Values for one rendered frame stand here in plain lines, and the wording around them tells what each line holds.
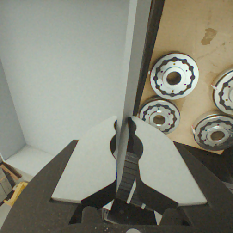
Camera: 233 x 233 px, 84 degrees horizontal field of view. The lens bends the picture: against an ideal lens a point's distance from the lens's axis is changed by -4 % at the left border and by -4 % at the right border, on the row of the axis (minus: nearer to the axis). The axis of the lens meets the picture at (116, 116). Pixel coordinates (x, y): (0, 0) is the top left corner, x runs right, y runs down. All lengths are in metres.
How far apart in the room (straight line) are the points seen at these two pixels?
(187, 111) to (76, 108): 0.29
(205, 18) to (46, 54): 0.30
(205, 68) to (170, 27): 0.12
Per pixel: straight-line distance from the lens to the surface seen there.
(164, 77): 0.32
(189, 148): 0.44
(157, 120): 0.39
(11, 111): 0.28
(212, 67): 0.37
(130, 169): 0.55
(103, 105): 0.16
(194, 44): 0.36
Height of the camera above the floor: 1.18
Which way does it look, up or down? 57 degrees down
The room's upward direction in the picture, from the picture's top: 147 degrees counter-clockwise
